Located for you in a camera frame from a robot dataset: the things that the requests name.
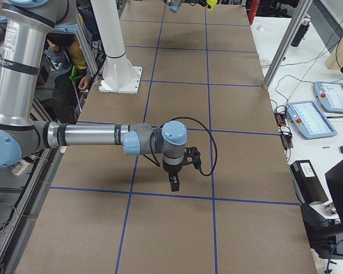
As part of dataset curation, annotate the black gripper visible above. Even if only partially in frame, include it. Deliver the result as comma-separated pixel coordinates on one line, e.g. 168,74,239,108
162,154,184,192

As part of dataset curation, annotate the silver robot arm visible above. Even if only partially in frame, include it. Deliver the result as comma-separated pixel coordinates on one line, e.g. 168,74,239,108
0,1,187,191
162,0,210,13

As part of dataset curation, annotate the brown paper table cover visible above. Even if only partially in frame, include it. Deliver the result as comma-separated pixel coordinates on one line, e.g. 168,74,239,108
16,1,316,273

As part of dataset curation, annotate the black box with label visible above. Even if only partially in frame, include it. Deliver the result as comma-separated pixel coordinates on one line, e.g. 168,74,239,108
290,160,329,206

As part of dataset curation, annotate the near blue teach pendant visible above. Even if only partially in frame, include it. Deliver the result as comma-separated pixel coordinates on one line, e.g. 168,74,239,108
286,100,337,139

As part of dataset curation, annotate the blue teach pendant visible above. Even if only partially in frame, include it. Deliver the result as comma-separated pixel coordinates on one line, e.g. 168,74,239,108
286,100,337,139
314,82,343,114

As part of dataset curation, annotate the seated person in dark shirt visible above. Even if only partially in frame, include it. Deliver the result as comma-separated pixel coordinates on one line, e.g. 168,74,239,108
46,33,91,124

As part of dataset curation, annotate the far blue teach pendant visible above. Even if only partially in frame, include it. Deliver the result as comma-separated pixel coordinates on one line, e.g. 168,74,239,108
314,82,343,114

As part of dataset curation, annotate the black water bottle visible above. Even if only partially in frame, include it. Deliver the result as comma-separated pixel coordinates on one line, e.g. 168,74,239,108
290,18,310,47

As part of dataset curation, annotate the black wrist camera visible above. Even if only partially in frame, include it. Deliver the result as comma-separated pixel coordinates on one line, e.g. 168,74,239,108
183,147,202,172

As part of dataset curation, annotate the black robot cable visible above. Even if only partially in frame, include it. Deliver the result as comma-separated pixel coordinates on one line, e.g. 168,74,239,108
148,116,218,176

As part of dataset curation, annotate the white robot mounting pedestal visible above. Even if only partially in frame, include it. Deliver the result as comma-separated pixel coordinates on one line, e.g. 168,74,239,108
91,0,142,94

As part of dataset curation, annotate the silver aluminium frame post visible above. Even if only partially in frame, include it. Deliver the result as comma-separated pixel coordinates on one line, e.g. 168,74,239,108
262,0,313,90

